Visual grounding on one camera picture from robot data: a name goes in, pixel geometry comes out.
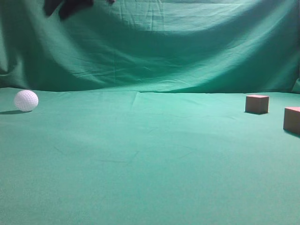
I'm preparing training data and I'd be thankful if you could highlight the brown wooden cube block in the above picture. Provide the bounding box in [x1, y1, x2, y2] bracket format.
[245, 95, 270, 114]

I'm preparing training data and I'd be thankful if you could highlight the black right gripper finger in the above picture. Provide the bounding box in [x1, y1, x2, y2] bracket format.
[59, 0, 94, 20]

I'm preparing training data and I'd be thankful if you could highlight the white dimpled golf ball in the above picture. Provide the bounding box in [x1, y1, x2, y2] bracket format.
[14, 90, 39, 112]

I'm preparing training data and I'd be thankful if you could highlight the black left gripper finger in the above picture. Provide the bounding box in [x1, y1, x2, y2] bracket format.
[44, 0, 63, 16]

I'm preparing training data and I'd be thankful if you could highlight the green cloth backdrop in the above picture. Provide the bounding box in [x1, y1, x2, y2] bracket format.
[0, 0, 300, 225]

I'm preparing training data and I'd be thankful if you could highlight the brown cube block at edge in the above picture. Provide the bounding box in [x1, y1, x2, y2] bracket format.
[283, 107, 300, 135]

